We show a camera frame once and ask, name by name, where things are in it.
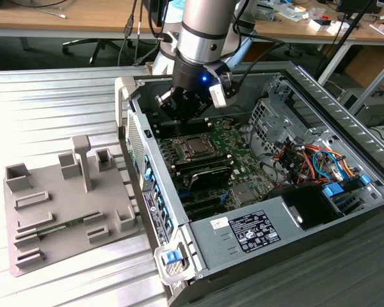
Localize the black USB cable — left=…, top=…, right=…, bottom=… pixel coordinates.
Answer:
left=116, top=0, right=138, bottom=67

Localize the brown cardboard box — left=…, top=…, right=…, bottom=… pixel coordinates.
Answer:
left=345, top=47, right=384, bottom=93

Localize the black serial label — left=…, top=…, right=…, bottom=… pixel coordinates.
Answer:
left=142, top=191, right=173, bottom=244

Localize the black office chair base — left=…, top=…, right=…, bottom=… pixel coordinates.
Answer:
left=62, top=37, right=129, bottom=67

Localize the perforated metal drive cage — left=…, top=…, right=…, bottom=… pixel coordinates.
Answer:
left=248, top=75, right=308, bottom=157

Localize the black RAM slot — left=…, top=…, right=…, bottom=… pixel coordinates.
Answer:
left=173, top=152, right=233, bottom=167
left=175, top=158, right=235, bottom=172

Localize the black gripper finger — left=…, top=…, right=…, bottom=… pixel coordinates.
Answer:
left=155, top=87, right=186, bottom=125
left=183, top=95, right=212, bottom=125

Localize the grey PC case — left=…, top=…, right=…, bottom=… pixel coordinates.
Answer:
left=114, top=61, right=384, bottom=307

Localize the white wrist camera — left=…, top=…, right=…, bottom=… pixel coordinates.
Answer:
left=209, top=62, right=237, bottom=109

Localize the grey computer tower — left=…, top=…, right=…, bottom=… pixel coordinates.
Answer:
left=337, top=88, right=384, bottom=127

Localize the green motherboard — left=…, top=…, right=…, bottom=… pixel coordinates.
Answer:
left=156, top=126, right=276, bottom=221

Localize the black graphics card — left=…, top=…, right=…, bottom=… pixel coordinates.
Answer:
left=179, top=166, right=234, bottom=193

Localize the black plastic air duct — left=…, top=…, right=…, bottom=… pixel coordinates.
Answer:
left=268, top=184, right=345, bottom=232

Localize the orange wire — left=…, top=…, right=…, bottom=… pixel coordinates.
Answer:
left=302, top=144, right=363, bottom=180

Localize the grey parts rack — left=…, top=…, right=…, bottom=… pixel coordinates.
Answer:
left=3, top=134, right=147, bottom=278

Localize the CPU socket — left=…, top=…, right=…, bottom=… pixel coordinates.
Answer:
left=173, top=133, right=221, bottom=161

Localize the blue wire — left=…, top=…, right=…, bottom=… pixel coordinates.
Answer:
left=312, top=149, right=345, bottom=180

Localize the small white box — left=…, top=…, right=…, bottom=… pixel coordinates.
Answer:
left=308, top=17, right=344, bottom=35

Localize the green RAM stick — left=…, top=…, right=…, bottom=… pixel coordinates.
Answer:
left=35, top=217, right=87, bottom=237

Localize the black rating label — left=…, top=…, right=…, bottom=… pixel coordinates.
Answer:
left=228, top=209, right=281, bottom=253

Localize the wooden desk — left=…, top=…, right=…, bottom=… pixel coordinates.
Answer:
left=254, top=0, right=384, bottom=106
left=0, top=0, right=164, bottom=70

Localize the black expansion slot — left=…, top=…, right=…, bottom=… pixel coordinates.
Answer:
left=180, top=191, right=227, bottom=209
left=185, top=201, right=230, bottom=220

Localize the silver CPU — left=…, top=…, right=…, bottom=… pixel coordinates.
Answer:
left=186, top=137, right=211, bottom=154

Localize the blue disk carrier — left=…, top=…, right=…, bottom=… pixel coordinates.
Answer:
left=323, top=182, right=342, bottom=201

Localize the grey power supply unit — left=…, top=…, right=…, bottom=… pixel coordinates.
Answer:
left=188, top=195, right=303, bottom=271

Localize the small white sticker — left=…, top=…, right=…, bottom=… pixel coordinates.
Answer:
left=209, top=216, right=230, bottom=230

